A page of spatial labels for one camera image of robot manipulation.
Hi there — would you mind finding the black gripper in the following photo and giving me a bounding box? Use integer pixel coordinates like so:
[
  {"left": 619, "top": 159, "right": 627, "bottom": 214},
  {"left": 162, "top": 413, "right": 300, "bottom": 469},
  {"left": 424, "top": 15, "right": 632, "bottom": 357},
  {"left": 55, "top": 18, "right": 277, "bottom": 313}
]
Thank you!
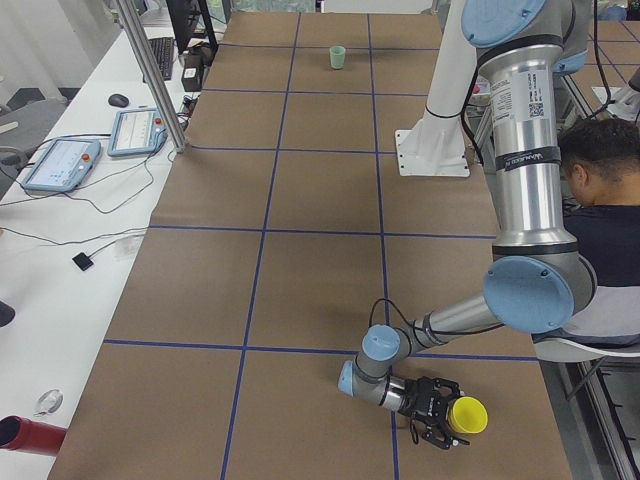
[{"left": 399, "top": 377, "right": 470, "bottom": 448}]

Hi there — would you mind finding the yellow plastic cup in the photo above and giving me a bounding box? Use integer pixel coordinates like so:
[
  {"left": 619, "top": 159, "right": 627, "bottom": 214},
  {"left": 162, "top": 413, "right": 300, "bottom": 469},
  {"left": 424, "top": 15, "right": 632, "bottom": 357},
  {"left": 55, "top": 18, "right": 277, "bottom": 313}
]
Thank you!
[{"left": 448, "top": 396, "right": 488, "bottom": 434}]

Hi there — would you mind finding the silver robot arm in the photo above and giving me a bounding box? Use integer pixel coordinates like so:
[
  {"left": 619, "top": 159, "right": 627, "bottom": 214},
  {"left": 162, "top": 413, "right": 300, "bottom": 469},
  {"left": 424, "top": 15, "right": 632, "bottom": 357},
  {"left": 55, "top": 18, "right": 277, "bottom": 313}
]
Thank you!
[{"left": 338, "top": 1, "right": 596, "bottom": 450}]

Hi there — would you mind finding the green plastic cup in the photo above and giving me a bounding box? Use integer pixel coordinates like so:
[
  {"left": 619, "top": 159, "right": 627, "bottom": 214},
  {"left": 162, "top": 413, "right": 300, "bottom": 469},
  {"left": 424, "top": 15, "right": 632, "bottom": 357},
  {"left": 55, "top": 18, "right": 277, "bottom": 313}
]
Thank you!
[{"left": 329, "top": 45, "right": 346, "bottom": 70}]

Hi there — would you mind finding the seated person dark shirt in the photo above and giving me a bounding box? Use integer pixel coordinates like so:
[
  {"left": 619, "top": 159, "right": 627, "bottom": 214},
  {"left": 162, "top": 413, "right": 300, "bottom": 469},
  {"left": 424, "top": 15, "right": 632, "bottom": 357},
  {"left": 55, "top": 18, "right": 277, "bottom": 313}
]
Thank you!
[{"left": 531, "top": 117, "right": 640, "bottom": 349}]

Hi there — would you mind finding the small black square device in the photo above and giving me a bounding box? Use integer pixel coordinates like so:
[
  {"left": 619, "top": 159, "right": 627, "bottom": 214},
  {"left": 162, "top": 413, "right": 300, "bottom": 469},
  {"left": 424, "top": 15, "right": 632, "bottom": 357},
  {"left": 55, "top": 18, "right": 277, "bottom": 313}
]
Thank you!
[{"left": 72, "top": 252, "right": 94, "bottom": 271}]

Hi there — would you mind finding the blue teach pendant far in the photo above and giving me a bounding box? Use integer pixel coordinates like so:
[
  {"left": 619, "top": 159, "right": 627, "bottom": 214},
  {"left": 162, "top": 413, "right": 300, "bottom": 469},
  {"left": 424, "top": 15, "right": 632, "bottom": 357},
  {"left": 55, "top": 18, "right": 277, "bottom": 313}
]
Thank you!
[{"left": 107, "top": 108, "right": 167, "bottom": 157}]

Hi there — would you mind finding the blue teach pendant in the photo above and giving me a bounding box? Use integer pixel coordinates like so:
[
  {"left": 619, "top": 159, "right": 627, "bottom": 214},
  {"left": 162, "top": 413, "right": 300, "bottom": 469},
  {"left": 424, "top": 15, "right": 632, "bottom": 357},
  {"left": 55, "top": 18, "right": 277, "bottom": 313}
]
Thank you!
[
  {"left": 107, "top": 108, "right": 167, "bottom": 157},
  {"left": 22, "top": 138, "right": 102, "bottom": 193}
]

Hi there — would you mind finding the red cylinder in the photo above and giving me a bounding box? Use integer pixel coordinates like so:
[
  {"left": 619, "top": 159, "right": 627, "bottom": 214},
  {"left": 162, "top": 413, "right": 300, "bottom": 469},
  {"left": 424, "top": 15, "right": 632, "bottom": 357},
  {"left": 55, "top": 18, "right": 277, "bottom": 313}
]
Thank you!
[{"left": 1, "top": 416, "right": 67, "bottom": 456}]

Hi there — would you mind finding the black computer mouse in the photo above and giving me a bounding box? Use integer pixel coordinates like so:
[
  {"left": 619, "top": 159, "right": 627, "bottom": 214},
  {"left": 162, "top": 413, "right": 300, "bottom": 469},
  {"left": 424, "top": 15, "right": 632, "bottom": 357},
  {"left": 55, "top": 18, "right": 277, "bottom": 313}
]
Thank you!
[{"left": 108, "top": 93, "right": 130, "bottom": 108}]

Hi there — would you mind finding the blue teach pendant near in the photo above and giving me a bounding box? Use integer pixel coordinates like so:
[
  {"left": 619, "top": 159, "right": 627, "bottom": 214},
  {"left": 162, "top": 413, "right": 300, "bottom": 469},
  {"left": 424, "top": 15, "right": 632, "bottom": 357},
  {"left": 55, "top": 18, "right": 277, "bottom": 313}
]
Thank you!
[{"left": 22, "top": 138, "right": 102, "bottom": 193}]

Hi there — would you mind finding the black keyboard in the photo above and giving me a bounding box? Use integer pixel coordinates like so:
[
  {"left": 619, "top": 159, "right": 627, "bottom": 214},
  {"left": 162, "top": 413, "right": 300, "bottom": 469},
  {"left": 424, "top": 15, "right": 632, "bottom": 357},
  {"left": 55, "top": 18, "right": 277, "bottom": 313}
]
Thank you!
[{"left": 148, "top": 37, "right": 175, "bottom": 80}]

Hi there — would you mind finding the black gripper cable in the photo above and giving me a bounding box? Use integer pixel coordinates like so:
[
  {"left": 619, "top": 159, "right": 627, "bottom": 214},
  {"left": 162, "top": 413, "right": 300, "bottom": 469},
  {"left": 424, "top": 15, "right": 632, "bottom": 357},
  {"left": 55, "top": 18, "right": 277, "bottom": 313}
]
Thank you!
[{"left": 368, "top": 298, "right": 503, "bottom": 337}]

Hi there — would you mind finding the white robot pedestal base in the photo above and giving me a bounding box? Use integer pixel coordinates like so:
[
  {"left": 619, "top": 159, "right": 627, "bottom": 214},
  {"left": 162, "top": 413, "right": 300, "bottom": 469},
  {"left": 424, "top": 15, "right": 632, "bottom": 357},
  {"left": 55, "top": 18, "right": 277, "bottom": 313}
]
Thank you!
[{"left": 395, "top": 0, "right": 477, "bottom": 178}]

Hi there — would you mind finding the aluminium frame post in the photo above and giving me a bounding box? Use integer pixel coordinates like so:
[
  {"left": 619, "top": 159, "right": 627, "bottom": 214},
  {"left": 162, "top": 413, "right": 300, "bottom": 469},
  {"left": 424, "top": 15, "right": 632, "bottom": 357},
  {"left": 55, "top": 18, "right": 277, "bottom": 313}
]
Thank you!
[{"left": 115, "top": 0, "right": 187, "bottom": 153}]

